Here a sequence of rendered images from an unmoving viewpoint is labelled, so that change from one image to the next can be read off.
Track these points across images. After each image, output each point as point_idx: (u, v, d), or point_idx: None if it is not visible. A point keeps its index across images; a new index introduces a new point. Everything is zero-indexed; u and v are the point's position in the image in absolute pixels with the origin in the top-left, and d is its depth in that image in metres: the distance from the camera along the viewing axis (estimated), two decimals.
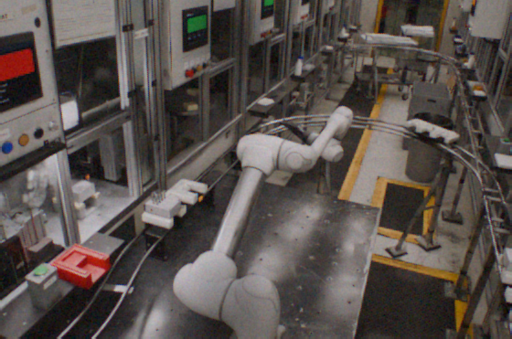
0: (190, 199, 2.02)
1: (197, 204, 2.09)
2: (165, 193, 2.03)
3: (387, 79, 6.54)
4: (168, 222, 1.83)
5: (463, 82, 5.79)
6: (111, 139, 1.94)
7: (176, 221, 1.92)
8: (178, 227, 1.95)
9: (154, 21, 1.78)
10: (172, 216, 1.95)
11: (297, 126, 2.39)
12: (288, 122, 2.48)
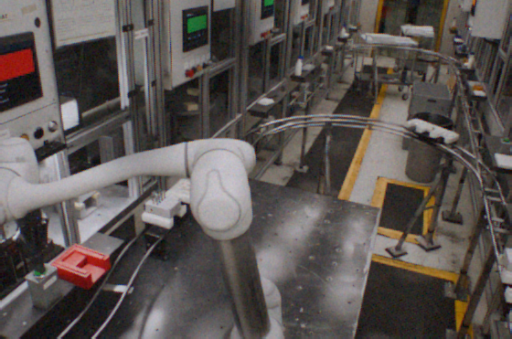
0: (190, 199, 2.02)
1: None
2: (165, 193, 2.03)
3: (387, 79, 6.54)
4: (168, 222, 1.83)
5: (463, 82, 5.79)
6: (111, 139, 1.94)
7: (176, 221, 1.92)
8: (178, 227, 1.95)
9: (154, 21, 1.78)
10: (172, 216, 1.95)
11: (43, 228, 1.27)
12: (41, 261, 1.27)
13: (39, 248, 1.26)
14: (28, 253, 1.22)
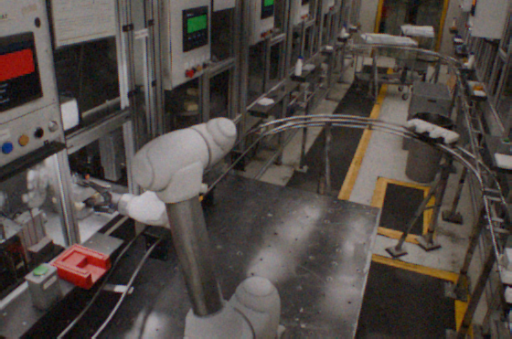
0: None
1: None
2: None
3: (387, 79, 6.54)
4: (168, 222, 1.83)
5: (463, 82, 5.79)
6: (111, 139, 1.94)
7: None
8: None
9: (154, 21, 1.78)
10: None
11: (105, 209, 1.77)
12: (86, 202, 1.78)
13: (94, 205, 1.77)
14: (93, 183, 1.72)
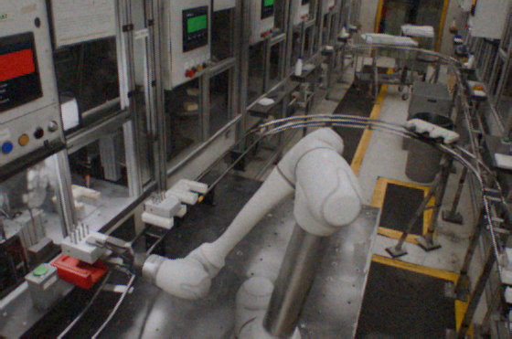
0: (190, 199, 2.02)
1: (197, 204, 2.09)
2: (165, 193, 2.03)
3: (387, 79, 6.54)
4: (168, 222, 1.83)
5: (463, 82, 5.79)
6: (111, 139, 1.94)
7: (176, 221, 1.92)
8: (178, 227, 1.95)
9: (154, 21, 1.78)
10: (172, 216, 1.95)
11: (122, 270, 1.39)
12: None
13: (109, 261, 1.39)
14: (109, 243, 1.35)
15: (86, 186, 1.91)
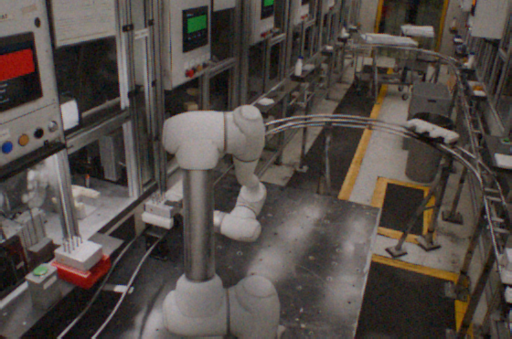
0: None
1: None
2: (165, 193, 2.03)
3: (387, 79, 6.54)
4: (168, 222, 1.83)
5: (463, 82, 5.79)
6: (111, 139, 1.94)
7: (176, 221, 1.92)
8: (178, 227, 1.95)
9: (154, 21, 1.78)
10: None
11: None
12: (173, 215, 1.88)
13: (181, 217, 1.87)
14: (183, 203, 1.83)
15: (86, 186, 1.91)
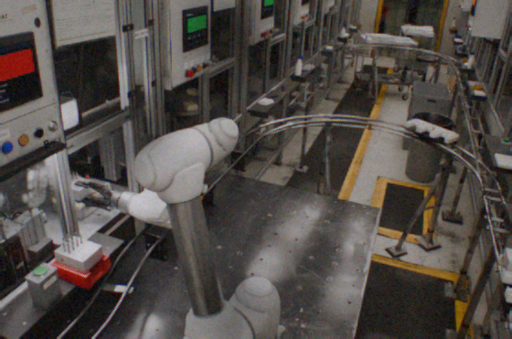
0: None
1: None
2: None
3: (387, 79, 6.54)
4: (168, 222, 1.83)
5: (463, 82, 5.79)
6: (111, 139, 1.94)
7: None
8: None
9: (154, 21, 1.78)
10: None
11: (104, 206, 1.76)
12: (84, 196, 1.77)
13: (92, 199, 1.76)
14: (92, 184, 1.72)
15: None
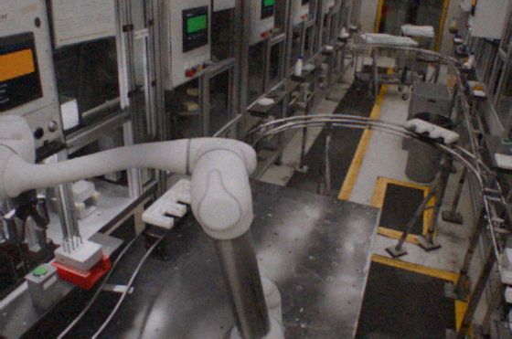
0: (190, 199, 2.02)
1: None
2: (165, 193, 2.03)
3: (387, 79, 6.54)
4: (168, 222, 1.83)
5: (463, 82, 5.79)
6: (111, 139, 1.94)
7: (176, 221, 1.92)
8: (178, 227, 1.95)
9: (154, 21, 1.78)
10: (172, 216, 1.95)
11: (41, 207, 1.25)
12: (43, 238, 1.27)
13: (41, 225, 1.25)
14: (16, 238, 1.17)
15: None
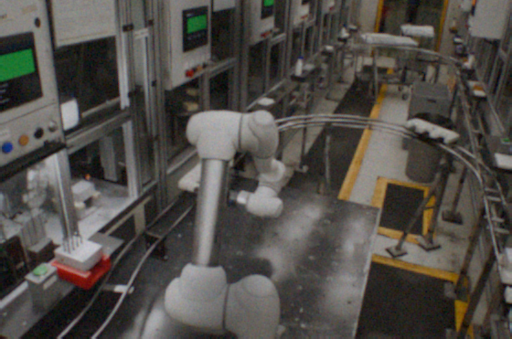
0: None
1: None
2: (197, 165, 2.30)
3: (387, 79, 6.54)
4: None
5: (463, 82, 5.79)
6: (111, 139, 1.94)
7: None
8: None
9: (154, 21, 1.78)
10: None
11: None
12: None
13: None
14: None
15: None
